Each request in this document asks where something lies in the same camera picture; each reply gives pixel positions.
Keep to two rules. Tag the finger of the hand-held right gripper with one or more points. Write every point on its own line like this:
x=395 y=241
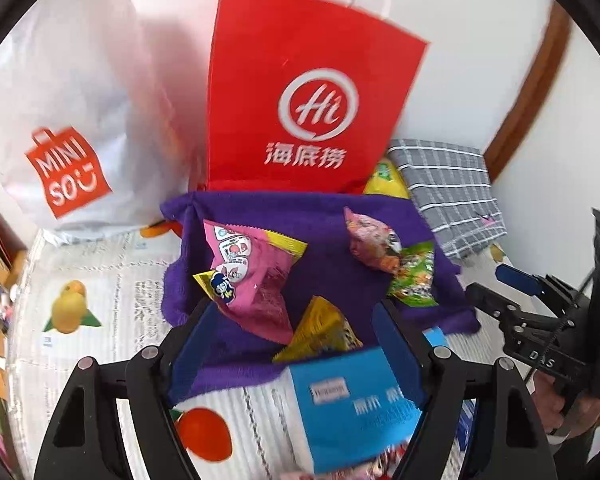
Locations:
x=517 y=277
x=492 y=302

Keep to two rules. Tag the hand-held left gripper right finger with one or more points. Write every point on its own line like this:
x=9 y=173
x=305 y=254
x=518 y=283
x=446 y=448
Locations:
x=400 y=355

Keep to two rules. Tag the large pink snack packet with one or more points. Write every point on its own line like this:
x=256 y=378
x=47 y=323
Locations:
x=255 y=290

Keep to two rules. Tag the grey checked folded cloth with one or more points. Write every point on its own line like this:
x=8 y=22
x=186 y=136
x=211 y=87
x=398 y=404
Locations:
x=445 y=185

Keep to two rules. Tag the red paper bag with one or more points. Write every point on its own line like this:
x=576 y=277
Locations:
x=260 y=85

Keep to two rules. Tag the blue tissue pack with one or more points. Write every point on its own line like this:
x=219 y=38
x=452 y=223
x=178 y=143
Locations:
x=340 y=410

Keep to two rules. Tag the purple towel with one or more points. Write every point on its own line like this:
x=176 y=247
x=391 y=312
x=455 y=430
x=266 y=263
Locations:
x=320 y=270

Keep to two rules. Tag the yellow green snack packet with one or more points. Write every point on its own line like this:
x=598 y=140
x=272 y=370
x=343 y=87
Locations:
x=385 y=180

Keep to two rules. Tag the round pink snack packet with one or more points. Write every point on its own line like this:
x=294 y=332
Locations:
x=372 y=240

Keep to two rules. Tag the white plastic shopping bag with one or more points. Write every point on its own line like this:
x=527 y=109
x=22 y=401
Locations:
x=80 y=85

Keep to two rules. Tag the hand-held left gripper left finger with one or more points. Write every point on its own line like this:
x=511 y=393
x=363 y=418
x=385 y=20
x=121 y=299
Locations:
x=192 y=355

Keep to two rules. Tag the person's right hand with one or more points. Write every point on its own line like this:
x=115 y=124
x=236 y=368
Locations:
x=545 y=400

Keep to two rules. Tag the fruit print table cover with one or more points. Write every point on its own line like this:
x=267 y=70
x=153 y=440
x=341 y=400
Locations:
x=130 y=300

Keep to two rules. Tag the brown wooden door frame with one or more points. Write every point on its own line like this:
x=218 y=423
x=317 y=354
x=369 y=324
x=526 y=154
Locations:
x=535 y=90

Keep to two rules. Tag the yellow triangular snack packet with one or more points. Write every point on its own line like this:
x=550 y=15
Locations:
x=320 y=335

